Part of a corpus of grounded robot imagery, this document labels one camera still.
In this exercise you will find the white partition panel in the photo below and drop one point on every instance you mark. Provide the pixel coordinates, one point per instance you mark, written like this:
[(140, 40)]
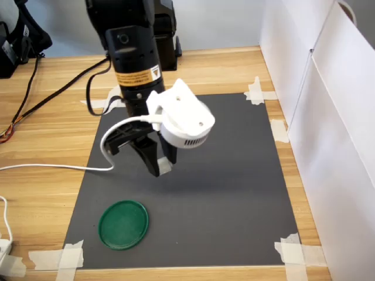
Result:
[(337, 175), (281, 44)]

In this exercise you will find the small white plastic terminal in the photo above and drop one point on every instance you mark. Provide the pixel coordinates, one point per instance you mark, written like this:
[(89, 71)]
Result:
[(164, 167)]

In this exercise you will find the dark grey mat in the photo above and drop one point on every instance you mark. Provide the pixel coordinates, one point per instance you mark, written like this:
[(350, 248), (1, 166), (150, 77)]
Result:
[(219, 190)]

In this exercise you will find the white round camera box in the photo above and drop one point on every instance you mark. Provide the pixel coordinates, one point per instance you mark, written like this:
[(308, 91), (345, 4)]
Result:
[(184, 117)]

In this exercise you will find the white tape patch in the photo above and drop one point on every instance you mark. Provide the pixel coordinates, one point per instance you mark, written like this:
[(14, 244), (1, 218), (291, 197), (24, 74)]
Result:
[(99, 103), (68, 259), (257, 95), (13, 266), (279, 130), (293, 251)]

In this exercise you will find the black box with label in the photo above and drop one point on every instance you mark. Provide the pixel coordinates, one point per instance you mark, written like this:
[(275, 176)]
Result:
[(7, 55)]

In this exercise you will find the round green lid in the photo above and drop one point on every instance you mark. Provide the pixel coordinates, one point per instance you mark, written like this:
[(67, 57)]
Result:
[(123, 225)]

